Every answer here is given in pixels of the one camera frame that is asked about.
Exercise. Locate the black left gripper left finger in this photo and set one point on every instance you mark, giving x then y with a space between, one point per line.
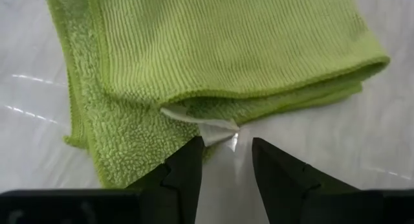
184 175

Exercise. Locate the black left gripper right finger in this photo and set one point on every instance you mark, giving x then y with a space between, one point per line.
278 182

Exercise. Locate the lime green microfiber towel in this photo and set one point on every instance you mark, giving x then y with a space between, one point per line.
210 49

